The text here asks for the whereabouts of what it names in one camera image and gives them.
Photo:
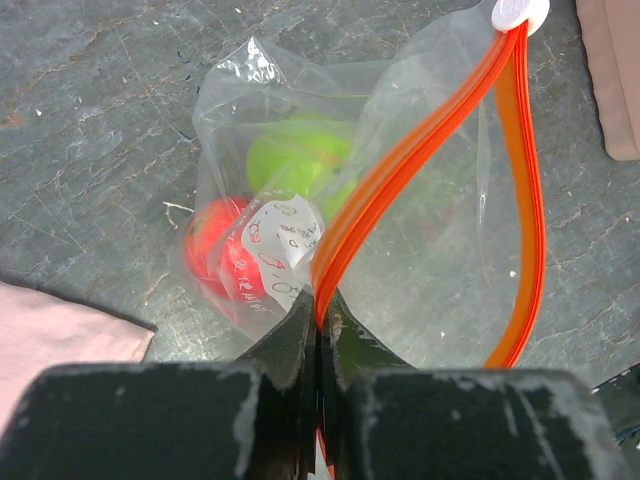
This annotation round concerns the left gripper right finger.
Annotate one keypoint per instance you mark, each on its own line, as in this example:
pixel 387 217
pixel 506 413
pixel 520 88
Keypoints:
pixel 345 347

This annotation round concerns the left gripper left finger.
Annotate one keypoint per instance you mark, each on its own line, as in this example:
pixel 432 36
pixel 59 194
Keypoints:
pixel 284 422

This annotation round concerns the red apple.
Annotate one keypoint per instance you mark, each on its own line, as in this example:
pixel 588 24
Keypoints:
pixel 222 267

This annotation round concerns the clear zip top bag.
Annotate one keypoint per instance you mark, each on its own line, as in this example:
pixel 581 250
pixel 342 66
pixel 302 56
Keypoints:
pixel 439 250

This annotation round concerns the green apple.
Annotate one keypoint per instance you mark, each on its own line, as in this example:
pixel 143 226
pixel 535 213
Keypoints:
pixel 304 155

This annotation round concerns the pink plastic bin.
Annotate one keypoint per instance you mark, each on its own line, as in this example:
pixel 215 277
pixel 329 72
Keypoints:
pixel 610 34

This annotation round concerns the pink folded cloth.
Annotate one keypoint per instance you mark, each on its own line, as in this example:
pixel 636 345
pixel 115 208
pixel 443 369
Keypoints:
pixel 39 330

